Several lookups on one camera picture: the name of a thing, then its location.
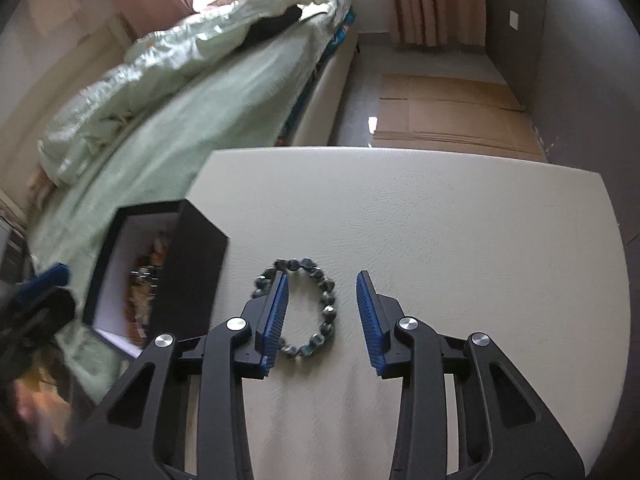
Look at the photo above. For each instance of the blue printed mattress cover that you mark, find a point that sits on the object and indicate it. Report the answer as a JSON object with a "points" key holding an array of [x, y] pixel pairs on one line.
{"points": [[345, 35]]}

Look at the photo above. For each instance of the light green duvet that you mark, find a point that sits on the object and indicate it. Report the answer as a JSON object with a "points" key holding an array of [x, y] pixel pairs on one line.
{"points": [[150, 75]]}

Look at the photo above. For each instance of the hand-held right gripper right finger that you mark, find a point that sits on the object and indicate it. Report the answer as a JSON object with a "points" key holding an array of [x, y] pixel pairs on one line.
{"points": [[368, 320]]}

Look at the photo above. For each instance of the black cloth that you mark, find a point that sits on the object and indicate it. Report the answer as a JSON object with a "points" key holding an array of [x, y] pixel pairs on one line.
{"points": [[272, 25]]}

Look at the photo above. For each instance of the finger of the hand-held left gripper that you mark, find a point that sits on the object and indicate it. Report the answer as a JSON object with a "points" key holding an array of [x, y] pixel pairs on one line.
{"points": [[55, 310], [47, 280]]}

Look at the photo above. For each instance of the cream bed headboard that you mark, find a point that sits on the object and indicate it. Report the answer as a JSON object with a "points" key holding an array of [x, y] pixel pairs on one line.
{"points": [[30, 125]]}

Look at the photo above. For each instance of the bed with green sheet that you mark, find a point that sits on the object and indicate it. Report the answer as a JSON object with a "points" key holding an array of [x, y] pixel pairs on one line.
{"points": [[200, 125]]}

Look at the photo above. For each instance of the person's left hand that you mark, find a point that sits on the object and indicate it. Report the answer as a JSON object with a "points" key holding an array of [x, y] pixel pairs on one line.
{"points": [[37, 405]]}

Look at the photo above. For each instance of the white low table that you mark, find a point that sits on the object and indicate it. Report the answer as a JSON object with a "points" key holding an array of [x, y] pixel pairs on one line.
{"points": [[450, 220]]}

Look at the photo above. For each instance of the flattened cardboard sheets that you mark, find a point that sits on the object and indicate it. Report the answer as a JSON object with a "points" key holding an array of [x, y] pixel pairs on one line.
{"points": [[450, 115]]}

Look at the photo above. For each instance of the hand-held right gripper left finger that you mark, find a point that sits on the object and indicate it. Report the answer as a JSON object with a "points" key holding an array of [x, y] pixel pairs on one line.
{"points": [[277, 312]]}

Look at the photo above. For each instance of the cream bed base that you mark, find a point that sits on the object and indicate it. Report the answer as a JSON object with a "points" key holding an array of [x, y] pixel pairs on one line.
{"points": [[325, 100]]}

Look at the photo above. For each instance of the black jewelry box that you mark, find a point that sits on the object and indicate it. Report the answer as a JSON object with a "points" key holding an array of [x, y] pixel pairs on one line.
{"points": [[195, 270]]}

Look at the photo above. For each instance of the white wall socket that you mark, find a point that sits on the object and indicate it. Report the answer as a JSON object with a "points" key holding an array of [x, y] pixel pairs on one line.
{"points": [[514, 19]]}

